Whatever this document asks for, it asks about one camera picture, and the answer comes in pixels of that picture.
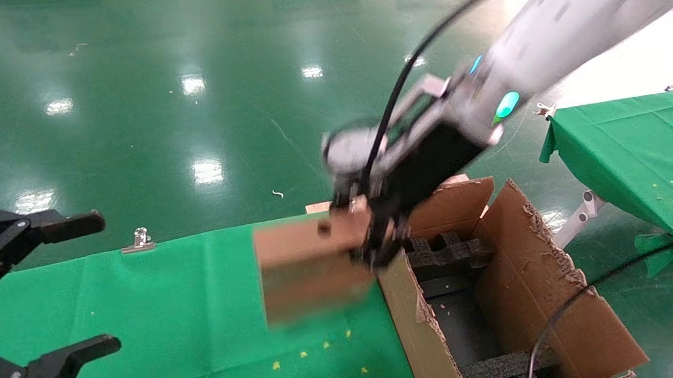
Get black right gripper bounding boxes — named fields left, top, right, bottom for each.
left=330, top=118, right=494, bottom=271

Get small brown cardboard box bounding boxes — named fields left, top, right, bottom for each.
left=251, top=196, right=381, bottom=330

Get large open cardboard carton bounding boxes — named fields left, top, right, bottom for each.
left=368, top=169, right=651, bottom=378

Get notched black foam insert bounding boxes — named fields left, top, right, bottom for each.
left=405, top=230, right=497, bottom=282

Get large green table cloth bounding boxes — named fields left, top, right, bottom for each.
left=0, top=208, right=419, bottom=378

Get flat black foam insert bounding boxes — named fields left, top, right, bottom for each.
left=460, top=347, right=563, bottom=378

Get green cloth side table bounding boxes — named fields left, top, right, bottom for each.
left=536, top=88, right=673, bottom=285

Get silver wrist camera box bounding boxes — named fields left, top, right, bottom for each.
left=321, top=126, right=391, bottom=186

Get silver camera mount bracket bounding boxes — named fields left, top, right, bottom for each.
left=385, top=72, right=460, bottom=164

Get black camera cable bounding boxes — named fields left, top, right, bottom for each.
left=335, top=0, right=673, bottom=378

